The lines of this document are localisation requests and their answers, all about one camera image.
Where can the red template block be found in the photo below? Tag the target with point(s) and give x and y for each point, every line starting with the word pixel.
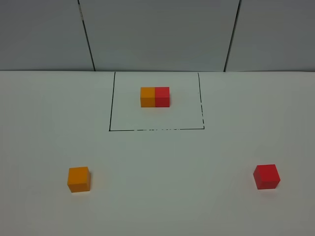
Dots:
pixel 162 97

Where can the orange template block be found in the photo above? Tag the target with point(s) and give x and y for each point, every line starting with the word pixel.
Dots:
pixel 147 97

